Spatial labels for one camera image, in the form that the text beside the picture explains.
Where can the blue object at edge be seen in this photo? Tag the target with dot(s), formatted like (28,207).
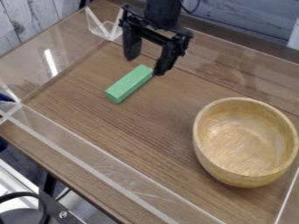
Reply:
(5,98)

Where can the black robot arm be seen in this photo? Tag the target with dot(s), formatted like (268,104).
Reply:
(156,24)

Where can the green rectangular block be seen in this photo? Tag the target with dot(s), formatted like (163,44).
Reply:
(128,83)

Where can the light wooden bowl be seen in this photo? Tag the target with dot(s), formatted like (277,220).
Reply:
(244,141)

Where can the clear acrylic tray enclosure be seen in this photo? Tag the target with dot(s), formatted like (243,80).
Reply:
(124,154)

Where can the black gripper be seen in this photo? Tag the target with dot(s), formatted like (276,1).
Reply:
(155,22)

